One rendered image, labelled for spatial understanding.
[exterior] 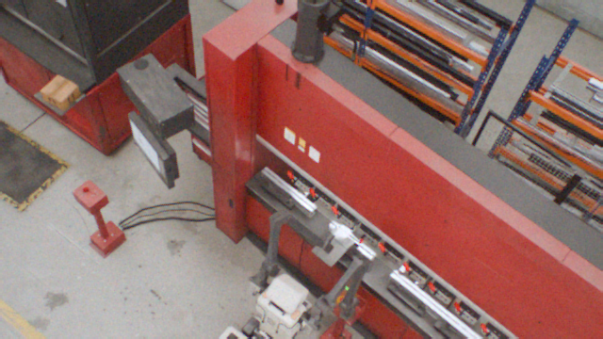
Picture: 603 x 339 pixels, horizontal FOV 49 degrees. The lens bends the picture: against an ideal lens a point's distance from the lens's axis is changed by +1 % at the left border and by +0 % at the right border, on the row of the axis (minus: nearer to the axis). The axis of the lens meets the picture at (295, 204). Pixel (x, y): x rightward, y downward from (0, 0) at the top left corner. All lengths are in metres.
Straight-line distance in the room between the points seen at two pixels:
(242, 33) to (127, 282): 2.54
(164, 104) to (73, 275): 2.16
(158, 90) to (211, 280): 2.00
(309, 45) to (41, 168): 3.31
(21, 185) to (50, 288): 1.05
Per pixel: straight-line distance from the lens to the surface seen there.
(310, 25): 3.64
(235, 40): 3.91
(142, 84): 4.20
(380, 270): 4.76
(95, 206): 5.14
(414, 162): 3.56
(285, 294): 4.07
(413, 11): 5.50
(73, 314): 5.64
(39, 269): 5.87
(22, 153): 6.49
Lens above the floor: 5.11
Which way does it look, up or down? 59 degrees down
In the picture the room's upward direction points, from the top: 8 degrees clockwise
